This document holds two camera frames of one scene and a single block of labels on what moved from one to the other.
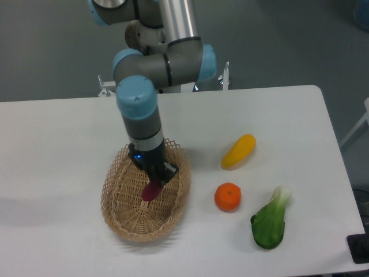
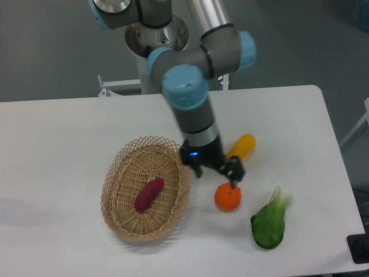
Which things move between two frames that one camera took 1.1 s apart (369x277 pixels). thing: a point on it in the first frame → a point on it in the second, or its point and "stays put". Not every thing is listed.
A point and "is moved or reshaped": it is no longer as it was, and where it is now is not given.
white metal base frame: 225,79 stays put
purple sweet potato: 151,191 is moved or reshaped
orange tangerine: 228,196 stays put
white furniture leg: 365,118 stays put
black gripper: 150,158 → 211,155
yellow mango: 239,152 stays put
